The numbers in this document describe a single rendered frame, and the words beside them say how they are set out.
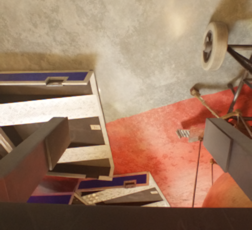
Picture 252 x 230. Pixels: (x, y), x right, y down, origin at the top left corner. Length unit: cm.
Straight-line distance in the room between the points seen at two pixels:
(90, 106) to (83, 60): 32
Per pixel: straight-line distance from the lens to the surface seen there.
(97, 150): 154
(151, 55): 96
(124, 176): 183
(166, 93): 108
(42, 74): 114
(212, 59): 78
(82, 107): 121
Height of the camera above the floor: 87
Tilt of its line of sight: 49 degrees down
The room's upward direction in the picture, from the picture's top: 168 degrees counter-clockwise
